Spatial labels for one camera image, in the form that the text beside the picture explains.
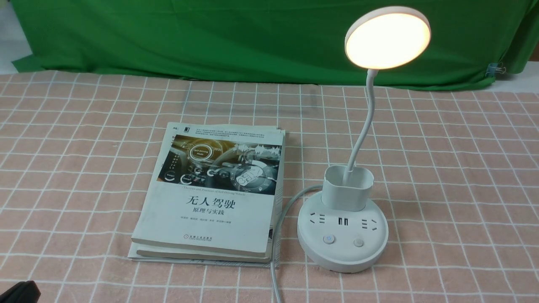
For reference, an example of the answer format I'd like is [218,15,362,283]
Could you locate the pink checkered tablecloth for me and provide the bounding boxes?
[0,72,539,303]

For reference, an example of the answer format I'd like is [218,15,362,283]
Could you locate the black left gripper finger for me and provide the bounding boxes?
[0,281,42,303]

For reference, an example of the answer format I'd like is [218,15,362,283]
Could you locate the grey power cable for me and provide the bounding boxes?
[271,184,324,303]

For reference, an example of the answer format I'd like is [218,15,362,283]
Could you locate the white self-driving textbook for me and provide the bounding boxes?
[131,122,285,258]

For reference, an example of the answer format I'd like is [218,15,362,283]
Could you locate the white desk lamp with sockets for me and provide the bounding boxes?
[297,6,432,274]

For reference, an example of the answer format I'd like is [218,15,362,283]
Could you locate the green backdrop cloth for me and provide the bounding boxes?
[11,0,538,90]

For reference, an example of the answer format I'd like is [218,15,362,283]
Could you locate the lower white book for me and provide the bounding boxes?
[128,125,287,268]

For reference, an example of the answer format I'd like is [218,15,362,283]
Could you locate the metal binder clip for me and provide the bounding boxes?
[485,62,507,77]

